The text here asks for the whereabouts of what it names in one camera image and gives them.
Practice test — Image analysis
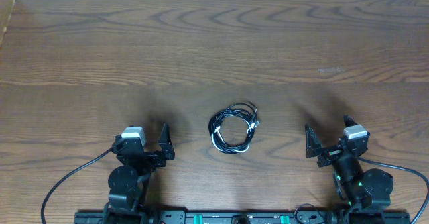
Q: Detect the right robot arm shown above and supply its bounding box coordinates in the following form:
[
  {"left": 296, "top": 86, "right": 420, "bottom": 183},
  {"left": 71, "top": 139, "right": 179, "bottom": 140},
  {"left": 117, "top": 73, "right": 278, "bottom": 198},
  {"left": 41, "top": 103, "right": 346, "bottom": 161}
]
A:
[{"left": 305, "top": 115, "right": 393, "bottom": 223}]

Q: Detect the white cable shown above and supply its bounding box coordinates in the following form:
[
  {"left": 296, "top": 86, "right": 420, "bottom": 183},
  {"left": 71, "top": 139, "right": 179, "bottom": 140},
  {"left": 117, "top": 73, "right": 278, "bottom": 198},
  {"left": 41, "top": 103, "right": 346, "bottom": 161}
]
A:
[{"left": 211, "top": 122, "right": 257, "bottom": 154}]

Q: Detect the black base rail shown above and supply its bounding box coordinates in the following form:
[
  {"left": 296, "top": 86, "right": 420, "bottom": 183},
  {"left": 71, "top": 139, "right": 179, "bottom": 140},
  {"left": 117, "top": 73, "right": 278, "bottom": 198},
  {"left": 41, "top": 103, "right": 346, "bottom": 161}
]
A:
[{"left": 74, "top": 210, "right": 411, "bottom": 224}]

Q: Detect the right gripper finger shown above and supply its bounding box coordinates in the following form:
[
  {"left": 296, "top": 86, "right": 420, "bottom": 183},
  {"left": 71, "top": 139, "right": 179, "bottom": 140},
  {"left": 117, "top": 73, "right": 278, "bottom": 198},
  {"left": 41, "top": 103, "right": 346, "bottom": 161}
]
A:
[
  {"left": 343, "top": 114, "right": 357, "bottom": 127},
  {"left": 305, "top": 124, "right": 322, "bottom": 158}
]

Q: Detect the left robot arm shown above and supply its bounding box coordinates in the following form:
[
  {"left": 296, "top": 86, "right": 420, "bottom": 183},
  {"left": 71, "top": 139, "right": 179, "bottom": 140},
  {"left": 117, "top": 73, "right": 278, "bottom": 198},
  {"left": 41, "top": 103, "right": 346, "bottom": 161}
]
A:
[{"left": 101, "top": 124, "right": 175, "bottom": 224}]

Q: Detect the long black cable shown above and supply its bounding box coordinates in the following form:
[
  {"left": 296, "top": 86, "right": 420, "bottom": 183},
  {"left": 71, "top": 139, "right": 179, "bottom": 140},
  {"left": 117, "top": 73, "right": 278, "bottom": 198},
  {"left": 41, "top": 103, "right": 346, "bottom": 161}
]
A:
[{"left": 208, "top": 103, "right": 261, "bottom": 154}]

